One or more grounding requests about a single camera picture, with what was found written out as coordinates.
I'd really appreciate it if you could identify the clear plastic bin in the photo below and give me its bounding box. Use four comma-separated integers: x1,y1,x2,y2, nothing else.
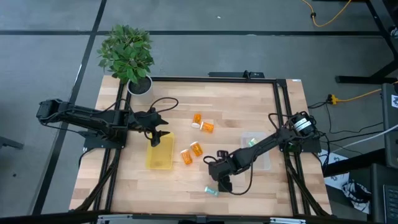
240,131,272,171

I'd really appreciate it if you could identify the green potted plant white pot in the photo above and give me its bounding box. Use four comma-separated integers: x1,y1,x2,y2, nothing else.
96,24,155,96

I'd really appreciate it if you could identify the yellow power cable with plug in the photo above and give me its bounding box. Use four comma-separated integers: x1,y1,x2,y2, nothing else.
326,80,398,106

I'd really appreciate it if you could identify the black computer tower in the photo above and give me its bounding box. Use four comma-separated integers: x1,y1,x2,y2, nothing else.
381,83,398,169

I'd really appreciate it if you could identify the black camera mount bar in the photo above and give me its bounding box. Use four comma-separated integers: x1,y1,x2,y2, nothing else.
208,70,266,79

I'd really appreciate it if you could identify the orange medicine bottle white cap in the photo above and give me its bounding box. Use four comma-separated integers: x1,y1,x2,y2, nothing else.
190,141,204,157
180,149,193,166
200,121,215,134
190,113,203,129

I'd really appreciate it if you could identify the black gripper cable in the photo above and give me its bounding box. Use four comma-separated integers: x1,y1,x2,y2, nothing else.
149,96,180,114
203,154,254,196

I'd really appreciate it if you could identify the black chair base leg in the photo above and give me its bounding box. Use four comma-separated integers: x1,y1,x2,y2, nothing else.
0,136,25,151

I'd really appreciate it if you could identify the black and white patterned bag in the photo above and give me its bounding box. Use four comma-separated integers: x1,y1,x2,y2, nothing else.
320,149,373,215

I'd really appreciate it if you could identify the black equipment box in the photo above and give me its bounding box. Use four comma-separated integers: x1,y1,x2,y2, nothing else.
369,163,398,223

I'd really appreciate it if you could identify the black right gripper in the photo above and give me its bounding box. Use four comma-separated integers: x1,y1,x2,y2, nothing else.
207,157,240,193

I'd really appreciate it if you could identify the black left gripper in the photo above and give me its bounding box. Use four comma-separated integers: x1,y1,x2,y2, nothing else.
133,109,171,147

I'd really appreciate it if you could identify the black floor cable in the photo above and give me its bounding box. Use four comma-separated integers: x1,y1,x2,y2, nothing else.
307,101,385,135

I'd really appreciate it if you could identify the black aluminium table frame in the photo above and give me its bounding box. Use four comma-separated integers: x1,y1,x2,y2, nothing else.
70,76,330,218

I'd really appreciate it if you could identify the yellow extension cable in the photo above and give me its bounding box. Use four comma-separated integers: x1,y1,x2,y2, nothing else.
300,0,352,28

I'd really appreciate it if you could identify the black desk leg frame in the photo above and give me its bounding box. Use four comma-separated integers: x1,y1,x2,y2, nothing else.
335,0,398,85

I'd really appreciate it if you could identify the white floor cable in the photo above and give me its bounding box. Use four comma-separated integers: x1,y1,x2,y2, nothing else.
329,124,398,153

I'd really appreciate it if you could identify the yellow plastic bin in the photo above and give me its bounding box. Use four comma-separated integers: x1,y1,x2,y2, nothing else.
145,132,175,170

